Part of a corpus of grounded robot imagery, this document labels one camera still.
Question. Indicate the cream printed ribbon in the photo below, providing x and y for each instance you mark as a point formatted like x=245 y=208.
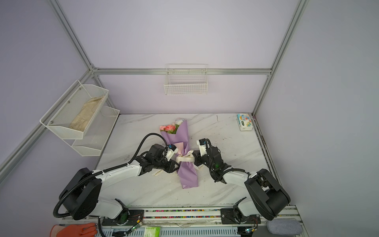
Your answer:
x=189 y=157

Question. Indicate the upper white mesh shelf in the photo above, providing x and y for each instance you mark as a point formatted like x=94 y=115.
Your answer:
x=62 y=113

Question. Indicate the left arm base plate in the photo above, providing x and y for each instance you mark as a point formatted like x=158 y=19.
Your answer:
x=130 y=217

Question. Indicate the tissue pack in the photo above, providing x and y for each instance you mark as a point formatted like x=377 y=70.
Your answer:
x=244 y=122

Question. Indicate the white mesh shelf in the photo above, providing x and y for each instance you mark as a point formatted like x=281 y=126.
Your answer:
x=98 y=133
x=62 y=113

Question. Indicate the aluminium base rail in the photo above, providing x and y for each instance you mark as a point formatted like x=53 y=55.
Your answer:
x=191 y=222

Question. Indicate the orange rubber glove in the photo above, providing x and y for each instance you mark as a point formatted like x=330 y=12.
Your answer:
x=83 y=230

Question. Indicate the lower white mesh shelf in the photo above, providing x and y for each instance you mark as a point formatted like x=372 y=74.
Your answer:
x=98 y=133

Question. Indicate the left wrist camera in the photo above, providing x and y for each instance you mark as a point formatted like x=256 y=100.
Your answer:
x=171 y=151

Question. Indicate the pink purple wrapping paper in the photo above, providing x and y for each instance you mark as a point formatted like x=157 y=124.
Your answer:
x=177 y=134

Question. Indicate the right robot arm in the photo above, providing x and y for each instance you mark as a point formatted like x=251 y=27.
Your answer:
x=267 y=197

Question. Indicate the beige cloth in shelf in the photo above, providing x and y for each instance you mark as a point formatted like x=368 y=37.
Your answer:
x=89 y=108

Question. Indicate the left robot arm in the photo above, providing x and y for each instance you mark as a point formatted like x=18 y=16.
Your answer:
x=82 y=196

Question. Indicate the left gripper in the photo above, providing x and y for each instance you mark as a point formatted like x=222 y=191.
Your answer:
x=171 y=166

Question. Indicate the white blue fake rose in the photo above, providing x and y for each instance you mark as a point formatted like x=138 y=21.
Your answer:
x=179 y=121

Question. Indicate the green label box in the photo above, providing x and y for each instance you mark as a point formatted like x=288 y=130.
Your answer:
x=152 y=232

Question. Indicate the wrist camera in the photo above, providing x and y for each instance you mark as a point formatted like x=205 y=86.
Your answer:
x=202 y=144
x=171 y=151

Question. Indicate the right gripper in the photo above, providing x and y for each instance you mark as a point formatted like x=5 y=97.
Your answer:
x=197 y=153

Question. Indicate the white wire wall basket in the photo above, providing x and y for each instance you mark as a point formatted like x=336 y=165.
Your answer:
x=186 y=79

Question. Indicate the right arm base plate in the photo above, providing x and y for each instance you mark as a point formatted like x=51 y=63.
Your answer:
x=231 y=216

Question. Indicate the grey sponge pad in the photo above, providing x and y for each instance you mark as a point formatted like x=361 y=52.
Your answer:
x=284 y=227

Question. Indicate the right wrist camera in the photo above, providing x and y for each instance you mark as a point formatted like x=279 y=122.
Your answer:
x=202 y=144

